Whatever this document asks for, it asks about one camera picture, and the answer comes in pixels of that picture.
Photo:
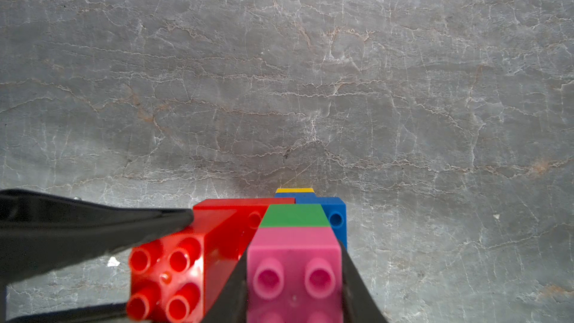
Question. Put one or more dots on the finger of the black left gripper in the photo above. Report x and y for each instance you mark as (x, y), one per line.
(100, 313)
(43, 232)

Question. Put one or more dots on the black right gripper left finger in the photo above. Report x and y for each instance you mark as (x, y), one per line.
(231, 304)

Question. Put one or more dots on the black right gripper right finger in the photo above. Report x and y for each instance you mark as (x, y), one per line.
(358, 306)

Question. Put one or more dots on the small red lego brick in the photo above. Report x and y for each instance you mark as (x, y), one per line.
(178, 278)

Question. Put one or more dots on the pink lego brick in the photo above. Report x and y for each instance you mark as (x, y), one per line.
(294, 275)

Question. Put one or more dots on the long red lego brick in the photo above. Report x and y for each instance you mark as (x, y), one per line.
(242, 226)

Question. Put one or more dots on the green lego brick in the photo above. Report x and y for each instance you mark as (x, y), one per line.
(295, 215)

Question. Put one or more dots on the yellow lego brick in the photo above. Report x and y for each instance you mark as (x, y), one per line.
(294, 190)

